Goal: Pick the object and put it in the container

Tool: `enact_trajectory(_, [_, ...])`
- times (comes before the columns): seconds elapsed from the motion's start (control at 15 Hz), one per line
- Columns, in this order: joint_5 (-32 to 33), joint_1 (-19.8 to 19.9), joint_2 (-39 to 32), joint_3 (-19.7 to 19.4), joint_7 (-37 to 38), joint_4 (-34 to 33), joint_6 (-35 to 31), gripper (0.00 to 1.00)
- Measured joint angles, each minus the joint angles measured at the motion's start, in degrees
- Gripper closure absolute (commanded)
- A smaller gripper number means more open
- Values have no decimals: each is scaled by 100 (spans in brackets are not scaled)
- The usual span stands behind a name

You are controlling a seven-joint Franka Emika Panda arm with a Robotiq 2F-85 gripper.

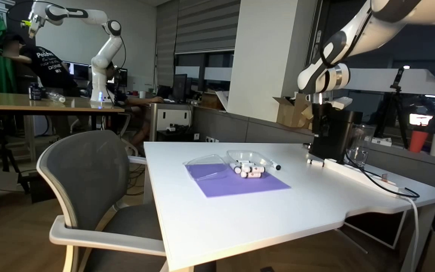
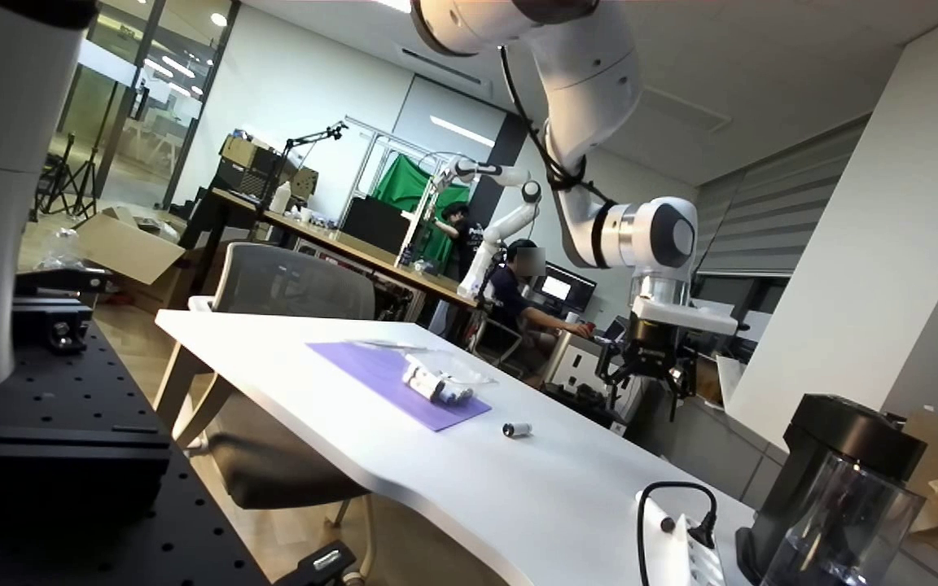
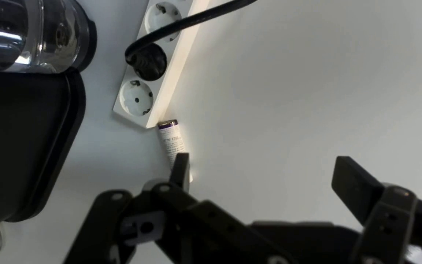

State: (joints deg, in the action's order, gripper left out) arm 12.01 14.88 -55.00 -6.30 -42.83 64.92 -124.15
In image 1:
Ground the purple paper sheet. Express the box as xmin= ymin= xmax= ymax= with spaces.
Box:
xmin=185 ymin=162 xmax=291 ymax=198

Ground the clear plastic container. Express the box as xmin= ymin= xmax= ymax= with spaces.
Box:
xmin=226 ymin=150 xmax=273 ymax=169

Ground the white cable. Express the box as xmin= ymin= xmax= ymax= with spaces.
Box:
xmin=398 ymin=193 xmax=420 ymax=272

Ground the monitor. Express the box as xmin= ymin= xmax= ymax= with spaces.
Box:
xmin=66 ymin=62 xmax=90 ymax=80
xmin=172 ymin=73 xmax=193 ymax=102

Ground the wooden table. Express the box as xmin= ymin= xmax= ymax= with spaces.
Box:
xmin=0 ymin=91 xmax=126 ymax=163

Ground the orange cup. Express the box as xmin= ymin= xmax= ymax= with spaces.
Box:
xmin=409 ymin=130 xmax=429 ymax=153

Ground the grey office chair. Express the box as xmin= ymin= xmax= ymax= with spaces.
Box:
xmin=36 ymin=130 xmax=170 ymax=272

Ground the clear plastic lid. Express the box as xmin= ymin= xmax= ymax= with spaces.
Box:
xmin=185 ymin=154 xmax=229 ymax=181

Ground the dark can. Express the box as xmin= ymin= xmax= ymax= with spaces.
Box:
xmin=28 ymin=82 xmax=43 ymax=100

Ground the cardboard box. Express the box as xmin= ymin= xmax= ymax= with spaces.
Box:
xmin=273 ymin=93 xmax=314 ymax=130

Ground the white power strip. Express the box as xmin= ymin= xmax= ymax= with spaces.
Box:
xmin=323 ymin=158 xmax=407 ymax=195

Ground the black cable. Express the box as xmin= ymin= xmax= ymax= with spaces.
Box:
xmin=344 ymin=150 xmax=421 ymax=199

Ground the white cabinet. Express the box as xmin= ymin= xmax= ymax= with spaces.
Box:
xmin=150 ymin=103 xmax=193 ymax=142

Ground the clear drinking glass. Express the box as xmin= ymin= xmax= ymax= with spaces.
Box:
xmin=348 ymin=125 xmax=376 ymax=167

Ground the window with grey blinds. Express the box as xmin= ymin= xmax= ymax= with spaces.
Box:
xmin=156 ymin=0 xmax=241 ymax=93

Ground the person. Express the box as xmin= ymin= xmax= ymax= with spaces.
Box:
xmin=104 ymin=62 xmax=165 ymax=148
xmin=0 ymin=33 xmax=78 ymax=97

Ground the camera on tripod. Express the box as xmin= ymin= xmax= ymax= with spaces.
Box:
xmin=374 ymin=66 xmax=410 ymax=150

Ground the stand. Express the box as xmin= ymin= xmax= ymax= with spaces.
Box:
xmin=0 ymin=132 xmax=31 ymax=195

